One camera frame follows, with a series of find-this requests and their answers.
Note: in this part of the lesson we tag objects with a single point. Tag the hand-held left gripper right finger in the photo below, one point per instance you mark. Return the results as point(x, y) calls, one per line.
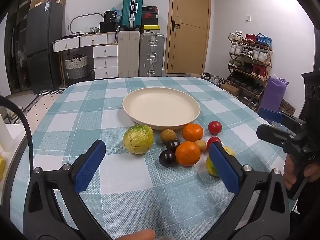
point(225, 167)

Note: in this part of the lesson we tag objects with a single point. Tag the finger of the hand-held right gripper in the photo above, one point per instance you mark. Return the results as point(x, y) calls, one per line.
point(272, 133)
point(271, 116)

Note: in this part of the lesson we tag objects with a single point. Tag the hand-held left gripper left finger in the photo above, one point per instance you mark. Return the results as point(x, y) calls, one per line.
point(92, 165)

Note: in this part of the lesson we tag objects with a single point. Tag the green spotted guava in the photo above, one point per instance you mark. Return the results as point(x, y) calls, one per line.
point(212, 166)

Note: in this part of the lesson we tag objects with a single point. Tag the red cherry tomato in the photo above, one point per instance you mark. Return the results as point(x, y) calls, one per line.
point(212, 140)
point(215, 127)

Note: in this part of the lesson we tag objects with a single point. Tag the orange mandarin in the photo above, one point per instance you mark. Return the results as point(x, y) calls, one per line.
point(188, 153)
point(192, 132)

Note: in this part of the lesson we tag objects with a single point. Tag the pale wrinkled guava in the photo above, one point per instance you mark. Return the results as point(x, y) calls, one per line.
point(138, 139)

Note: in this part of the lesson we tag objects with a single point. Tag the dark purple plum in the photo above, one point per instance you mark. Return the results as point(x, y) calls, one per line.
point(167, 158)
point(173, 145)

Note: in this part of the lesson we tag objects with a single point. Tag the cream round plate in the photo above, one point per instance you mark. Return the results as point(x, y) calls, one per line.
point(160, 107)

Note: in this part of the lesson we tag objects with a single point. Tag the person's right forearm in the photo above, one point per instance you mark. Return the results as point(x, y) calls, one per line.
point(308, 200)

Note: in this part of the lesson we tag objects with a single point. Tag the person's right hand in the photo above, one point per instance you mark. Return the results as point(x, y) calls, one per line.
point(290, 172)

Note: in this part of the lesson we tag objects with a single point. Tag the person's left hand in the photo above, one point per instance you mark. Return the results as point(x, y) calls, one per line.
point(142, 235)

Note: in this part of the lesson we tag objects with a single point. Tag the clear plastic container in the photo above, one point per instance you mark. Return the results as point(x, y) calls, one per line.
point(276, 125)

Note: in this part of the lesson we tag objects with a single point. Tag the purple bag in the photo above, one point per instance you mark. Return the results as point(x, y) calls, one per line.
point(273, 95)

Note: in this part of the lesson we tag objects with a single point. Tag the small brown longan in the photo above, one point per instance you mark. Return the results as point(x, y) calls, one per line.
point(200, 145)

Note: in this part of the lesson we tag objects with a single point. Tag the teal checked tablecloth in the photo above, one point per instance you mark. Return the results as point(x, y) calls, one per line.
point(75, 130)

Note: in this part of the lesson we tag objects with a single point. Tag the small cardboard box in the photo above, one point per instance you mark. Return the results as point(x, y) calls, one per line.
point(229, 89)

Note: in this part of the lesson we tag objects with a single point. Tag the wooden shoe rack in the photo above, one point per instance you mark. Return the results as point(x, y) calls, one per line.
point(268, 62)

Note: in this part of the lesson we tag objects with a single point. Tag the large brown longan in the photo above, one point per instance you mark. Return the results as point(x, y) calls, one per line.
point(168, 135)

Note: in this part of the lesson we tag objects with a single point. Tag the rows of shoes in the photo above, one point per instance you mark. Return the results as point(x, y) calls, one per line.
point(250, 55)

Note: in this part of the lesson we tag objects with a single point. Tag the sneakers beside door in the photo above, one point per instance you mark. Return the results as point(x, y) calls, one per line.
point(212, 78)

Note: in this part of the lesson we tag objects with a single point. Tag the black white patterned rug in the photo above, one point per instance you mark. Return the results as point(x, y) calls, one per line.
point(42, 105)

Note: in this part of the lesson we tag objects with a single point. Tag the white side stand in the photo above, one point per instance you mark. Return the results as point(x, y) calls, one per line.
point(11, 135)

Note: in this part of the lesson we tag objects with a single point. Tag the yellow block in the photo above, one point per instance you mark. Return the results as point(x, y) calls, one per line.
point(2, 167)

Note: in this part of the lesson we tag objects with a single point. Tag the woven laundry basket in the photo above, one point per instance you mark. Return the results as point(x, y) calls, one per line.
point(76, 67)

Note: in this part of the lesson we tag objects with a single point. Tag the white drawer dresser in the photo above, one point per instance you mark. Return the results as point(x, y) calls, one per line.
point(105, 60)

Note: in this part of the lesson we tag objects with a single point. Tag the wooden door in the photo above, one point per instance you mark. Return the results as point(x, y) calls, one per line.
point(190, 42)

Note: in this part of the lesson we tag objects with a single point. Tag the beige suitcase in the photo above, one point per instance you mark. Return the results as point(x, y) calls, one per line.
point(128, 55)

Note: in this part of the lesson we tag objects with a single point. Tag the silver suitcase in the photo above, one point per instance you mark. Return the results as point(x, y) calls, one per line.
point(151, 55)

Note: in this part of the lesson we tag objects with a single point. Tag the dark grey refrigerator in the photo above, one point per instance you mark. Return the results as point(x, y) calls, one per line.
point(43, 45)

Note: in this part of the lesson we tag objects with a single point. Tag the black storage box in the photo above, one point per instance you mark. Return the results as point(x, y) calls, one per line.
point(107, 27)

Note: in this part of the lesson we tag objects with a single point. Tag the dark glass cabinet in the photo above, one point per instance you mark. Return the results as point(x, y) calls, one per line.
point(15, 50)

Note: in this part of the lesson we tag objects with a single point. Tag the oval white framed mirror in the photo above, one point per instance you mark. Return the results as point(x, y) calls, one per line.
point(75, 20)

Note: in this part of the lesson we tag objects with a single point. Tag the yellow shoe box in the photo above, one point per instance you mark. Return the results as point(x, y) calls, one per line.
point(150, 28)

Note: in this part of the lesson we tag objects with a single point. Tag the black bag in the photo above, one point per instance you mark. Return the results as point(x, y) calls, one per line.
point(110, 16)

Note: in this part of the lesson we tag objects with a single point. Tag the blue plastic bag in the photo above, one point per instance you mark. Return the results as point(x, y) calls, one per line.
point(117, 13)

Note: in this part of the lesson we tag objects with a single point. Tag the red and black shoe box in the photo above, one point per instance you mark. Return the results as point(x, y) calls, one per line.
point(150, 20)

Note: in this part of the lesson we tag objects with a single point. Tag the teal suitcase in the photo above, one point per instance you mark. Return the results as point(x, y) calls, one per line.
point(131, 10)

